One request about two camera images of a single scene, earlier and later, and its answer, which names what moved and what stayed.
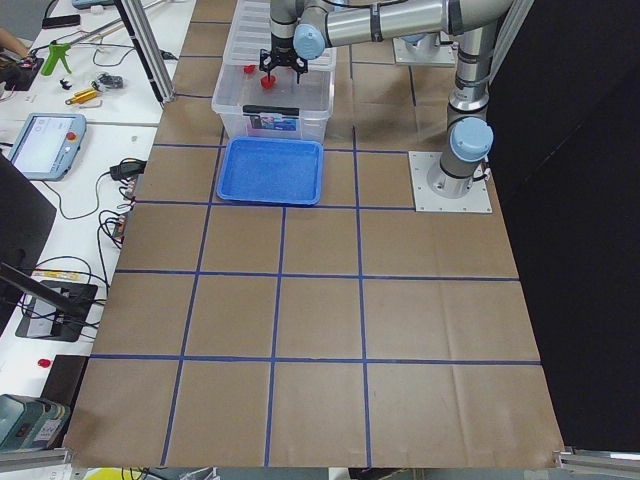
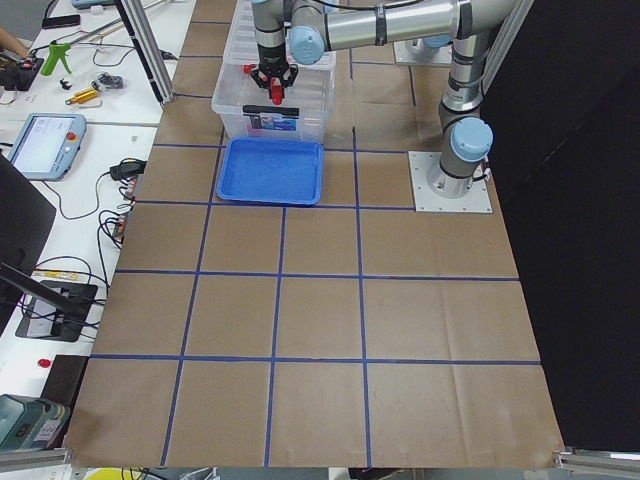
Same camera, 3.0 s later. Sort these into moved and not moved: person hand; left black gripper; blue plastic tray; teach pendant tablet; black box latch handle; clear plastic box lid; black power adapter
Moved: left black gripper; clear plastic box lid
Not moved: person hand; black power adapter; teach pendant tablet; black box latch handle; blue plastic tray
